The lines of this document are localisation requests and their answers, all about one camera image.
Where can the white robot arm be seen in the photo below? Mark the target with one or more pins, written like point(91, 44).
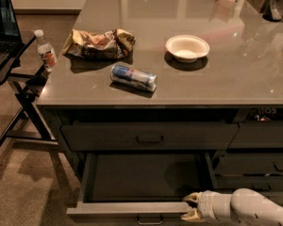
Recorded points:
point(243, 207)

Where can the black laptop stand table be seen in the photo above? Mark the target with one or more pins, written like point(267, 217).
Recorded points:
point(27, 122)

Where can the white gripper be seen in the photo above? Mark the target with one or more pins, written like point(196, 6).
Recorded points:
point(208, 205)

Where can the clear plastic water bottle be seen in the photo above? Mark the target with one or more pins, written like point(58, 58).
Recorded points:
point(45, 50)

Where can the black laptop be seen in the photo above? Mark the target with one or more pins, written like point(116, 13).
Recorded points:
point(10, 36)

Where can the snack bag in drawer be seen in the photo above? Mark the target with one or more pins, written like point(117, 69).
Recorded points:
point(266, 114)

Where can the crumpled chip bag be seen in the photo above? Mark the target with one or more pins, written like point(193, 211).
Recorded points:
point(113, 44)

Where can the white bowl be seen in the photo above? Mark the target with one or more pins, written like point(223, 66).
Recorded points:
point(187, 48)

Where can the dark glass jar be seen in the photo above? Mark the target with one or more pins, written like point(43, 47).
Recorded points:
point(273, 11)

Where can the blue silver energy drink can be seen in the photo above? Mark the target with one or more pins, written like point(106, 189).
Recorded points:
point(133, 78)

